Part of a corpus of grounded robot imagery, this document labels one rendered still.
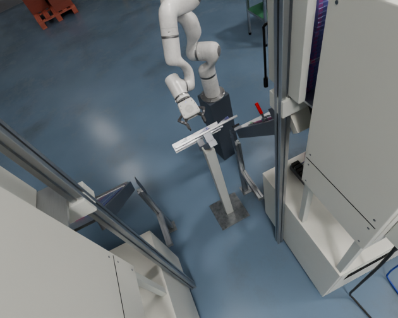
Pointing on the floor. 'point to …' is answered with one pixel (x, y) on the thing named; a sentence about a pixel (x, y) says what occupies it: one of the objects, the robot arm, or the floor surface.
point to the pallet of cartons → (35, 6)
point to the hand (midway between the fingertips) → (197, 124)
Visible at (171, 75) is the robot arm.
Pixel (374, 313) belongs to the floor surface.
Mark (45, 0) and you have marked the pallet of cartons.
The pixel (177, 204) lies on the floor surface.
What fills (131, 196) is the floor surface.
